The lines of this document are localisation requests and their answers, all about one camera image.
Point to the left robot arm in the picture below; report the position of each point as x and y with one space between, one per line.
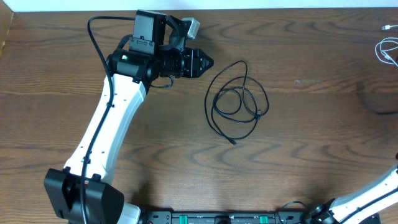
82 191

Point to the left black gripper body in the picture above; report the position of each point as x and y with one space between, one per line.
176 61

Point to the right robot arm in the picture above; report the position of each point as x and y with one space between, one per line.
356 207

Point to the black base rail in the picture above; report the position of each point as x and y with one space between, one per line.
285 217

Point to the cardboard panel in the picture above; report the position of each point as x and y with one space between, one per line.
6 18

